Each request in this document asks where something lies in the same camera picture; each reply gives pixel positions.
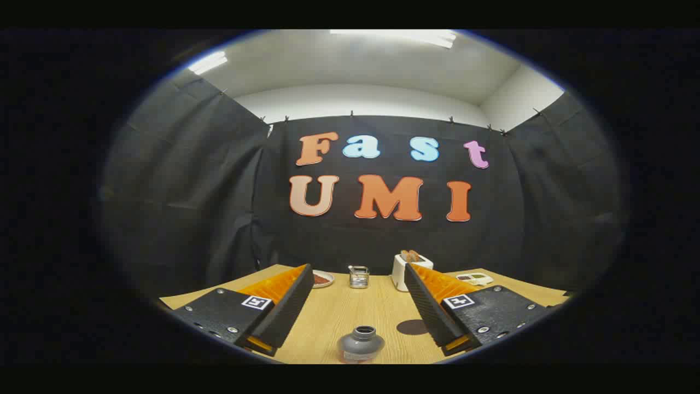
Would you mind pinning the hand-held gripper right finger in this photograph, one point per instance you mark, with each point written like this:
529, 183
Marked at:
429, 309

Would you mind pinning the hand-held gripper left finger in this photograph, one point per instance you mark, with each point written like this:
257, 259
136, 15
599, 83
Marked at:
290, 306

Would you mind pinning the dark brown round coaster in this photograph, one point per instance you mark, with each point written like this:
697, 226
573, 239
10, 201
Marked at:
410, 327

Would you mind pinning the silver juice bottle pink label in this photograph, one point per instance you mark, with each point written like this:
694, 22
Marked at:
361, 345

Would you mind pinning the white round plate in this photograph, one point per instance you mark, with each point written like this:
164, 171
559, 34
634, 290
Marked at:
324, 284

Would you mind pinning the reddish brown food piece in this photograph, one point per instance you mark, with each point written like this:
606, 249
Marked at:
321, 279

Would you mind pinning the white toaster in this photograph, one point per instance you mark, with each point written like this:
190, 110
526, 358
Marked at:
400, 273

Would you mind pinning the white divided sauce tray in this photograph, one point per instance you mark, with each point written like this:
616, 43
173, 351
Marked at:
474, 279

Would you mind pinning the brown toast slice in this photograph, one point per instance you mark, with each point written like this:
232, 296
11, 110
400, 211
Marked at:
405, 256
415, 255

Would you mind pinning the wooden table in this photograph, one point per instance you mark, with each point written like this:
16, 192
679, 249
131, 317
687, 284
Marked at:
350, 312

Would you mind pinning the black backdrop cloth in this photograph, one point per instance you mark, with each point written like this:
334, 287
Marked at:
191, 191

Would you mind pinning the ceiling light panel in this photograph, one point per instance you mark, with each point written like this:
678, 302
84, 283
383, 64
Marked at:
208, 62
404, 36

